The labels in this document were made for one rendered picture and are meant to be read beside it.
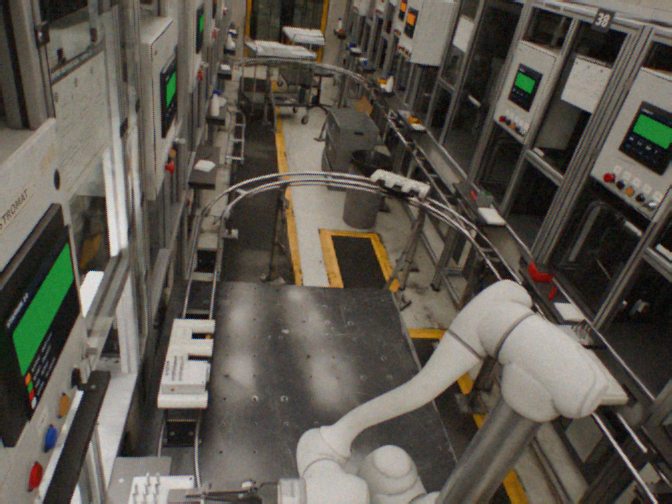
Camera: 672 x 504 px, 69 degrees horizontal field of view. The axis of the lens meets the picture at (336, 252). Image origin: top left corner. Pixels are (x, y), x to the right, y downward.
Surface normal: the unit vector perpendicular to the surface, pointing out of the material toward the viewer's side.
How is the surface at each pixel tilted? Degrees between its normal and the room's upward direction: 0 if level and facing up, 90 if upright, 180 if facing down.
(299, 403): 0
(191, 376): 0
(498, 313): 45
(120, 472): 0
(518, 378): 86
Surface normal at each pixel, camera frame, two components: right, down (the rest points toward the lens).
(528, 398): -0.70, 0.18
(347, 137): 0.16, 0.57
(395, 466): 0.09, -0.91
